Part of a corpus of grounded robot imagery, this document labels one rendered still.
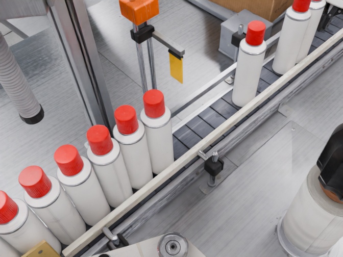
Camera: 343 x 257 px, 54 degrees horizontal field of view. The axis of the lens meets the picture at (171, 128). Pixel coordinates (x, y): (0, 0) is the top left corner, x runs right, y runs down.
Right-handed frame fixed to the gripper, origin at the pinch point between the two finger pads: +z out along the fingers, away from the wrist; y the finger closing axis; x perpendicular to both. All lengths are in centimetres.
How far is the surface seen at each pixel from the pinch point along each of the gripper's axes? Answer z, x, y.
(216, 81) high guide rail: 10.4, -33.4, -3.2
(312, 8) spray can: -5.2, -13.1, 1.1
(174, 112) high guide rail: 14.7, -44.5, -3.1
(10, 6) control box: -10, -76, -1
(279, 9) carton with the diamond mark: 4.0, 7.9, -16.0
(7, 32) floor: 100, 3, -203
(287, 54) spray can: 5.3, -15.1, 1.2
